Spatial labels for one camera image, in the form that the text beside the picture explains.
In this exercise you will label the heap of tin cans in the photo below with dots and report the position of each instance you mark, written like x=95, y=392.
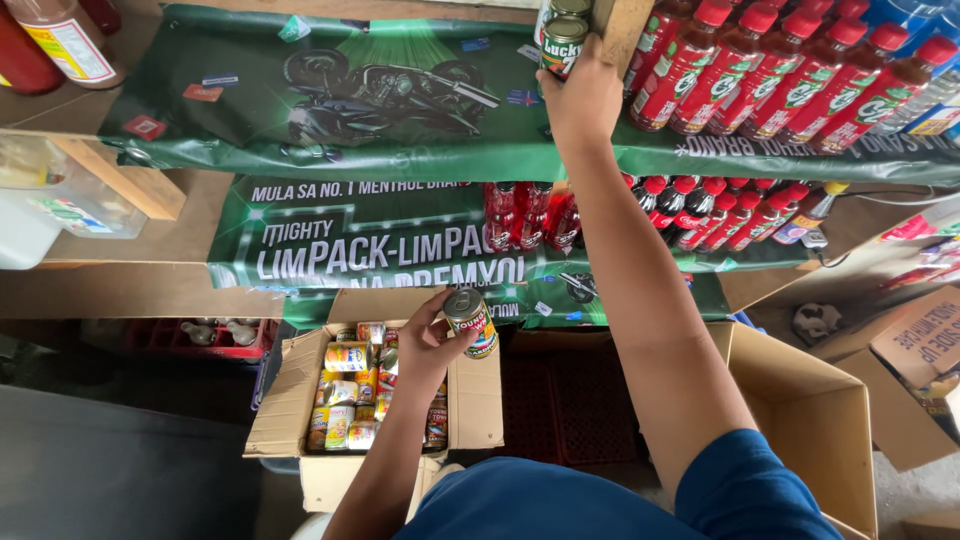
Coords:
x=352, y=397

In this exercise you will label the dark grey counter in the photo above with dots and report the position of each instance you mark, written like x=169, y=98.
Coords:
x=112, y=465

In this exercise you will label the white plastic container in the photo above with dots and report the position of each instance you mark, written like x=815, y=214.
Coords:
x=22, y=240

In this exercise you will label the clear red drink bottle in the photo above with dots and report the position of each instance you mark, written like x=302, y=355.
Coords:
x=532, y=217
x=499, y=217
x=562, y=221

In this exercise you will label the small cardboard box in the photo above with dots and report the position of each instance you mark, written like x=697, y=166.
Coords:
x=480, y=405

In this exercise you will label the white labelled tin can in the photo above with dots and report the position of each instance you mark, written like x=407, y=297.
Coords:
x=566, y=7

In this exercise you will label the black and white cat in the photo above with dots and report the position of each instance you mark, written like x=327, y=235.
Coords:
x=816, y=321

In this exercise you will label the carton of snack packets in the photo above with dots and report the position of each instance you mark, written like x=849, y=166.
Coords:
x=926, y=247

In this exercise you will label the person's left hand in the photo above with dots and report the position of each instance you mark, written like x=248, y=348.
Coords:
x=421, y=352

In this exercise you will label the large empty cardboard box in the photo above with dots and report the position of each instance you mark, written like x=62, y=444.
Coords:
x=810, y=420

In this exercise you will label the green labelled tin can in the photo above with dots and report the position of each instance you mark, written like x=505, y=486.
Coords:
x=562, y=41

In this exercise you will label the printed cardboard carton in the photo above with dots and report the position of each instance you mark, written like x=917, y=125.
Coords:
x=915, y=352

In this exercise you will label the green white lettered banner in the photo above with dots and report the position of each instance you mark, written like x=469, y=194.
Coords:
x=360, y=240

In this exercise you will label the sardine tin can red label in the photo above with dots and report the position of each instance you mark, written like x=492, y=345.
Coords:
x=471, y=319

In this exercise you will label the yellow capped drink bottle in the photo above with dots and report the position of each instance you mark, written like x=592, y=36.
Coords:
x=806, y=214

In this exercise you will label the clear plastic container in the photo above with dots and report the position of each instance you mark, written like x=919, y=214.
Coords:
x=75, y=195

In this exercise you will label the group of dark cola bottles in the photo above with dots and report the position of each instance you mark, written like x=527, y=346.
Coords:
x=712, y=214

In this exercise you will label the person's blue shirt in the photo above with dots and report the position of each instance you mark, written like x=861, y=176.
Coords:
x=585, y=499

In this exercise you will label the wooden shelf post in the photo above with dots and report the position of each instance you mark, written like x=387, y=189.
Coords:
x=622, y=26

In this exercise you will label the dark red bottle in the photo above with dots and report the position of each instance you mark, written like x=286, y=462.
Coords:
x=101, y=13

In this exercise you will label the red sauce bottle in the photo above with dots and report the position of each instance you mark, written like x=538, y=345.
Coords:
x=22, y=64

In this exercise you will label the red crate with glass bottles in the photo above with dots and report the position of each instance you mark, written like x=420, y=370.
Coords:
x=195, y=337

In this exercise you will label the green motorcycle print banner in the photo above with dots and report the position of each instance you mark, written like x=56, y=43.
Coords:
x=375, y=97

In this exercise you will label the brown sauce bottle white label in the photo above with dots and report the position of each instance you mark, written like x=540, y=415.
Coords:
x=67, y=41

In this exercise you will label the row of red tea bottles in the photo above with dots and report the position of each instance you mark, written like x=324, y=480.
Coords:
x=780, y=75

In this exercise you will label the person's right hand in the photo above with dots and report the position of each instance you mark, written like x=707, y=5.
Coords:
x=585, y=105

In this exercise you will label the dark red plastic crate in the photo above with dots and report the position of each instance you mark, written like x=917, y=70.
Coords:
x=570, y=409

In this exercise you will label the white power plug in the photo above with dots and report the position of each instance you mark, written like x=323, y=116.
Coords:
x=815, y=240

